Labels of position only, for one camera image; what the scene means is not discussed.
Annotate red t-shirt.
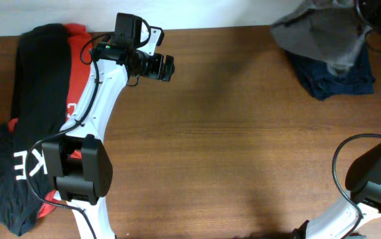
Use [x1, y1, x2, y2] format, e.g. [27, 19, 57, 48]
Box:
[7, 23, 92, 218]

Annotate grey shorts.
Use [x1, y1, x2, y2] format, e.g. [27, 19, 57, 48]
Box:
[270, 0, 371, 76]

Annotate black t-shirt white lettering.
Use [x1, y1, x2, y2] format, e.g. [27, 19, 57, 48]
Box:
[0, 24, 72, 236]

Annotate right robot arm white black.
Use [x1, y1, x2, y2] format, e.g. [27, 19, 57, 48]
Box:
[289, 1, 381, 239]

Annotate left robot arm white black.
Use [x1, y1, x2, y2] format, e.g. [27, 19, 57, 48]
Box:
[41, 13, 175, 238]

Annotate folded navy blue garment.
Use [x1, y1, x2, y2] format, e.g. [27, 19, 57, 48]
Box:
[285, 44, 376, 101]

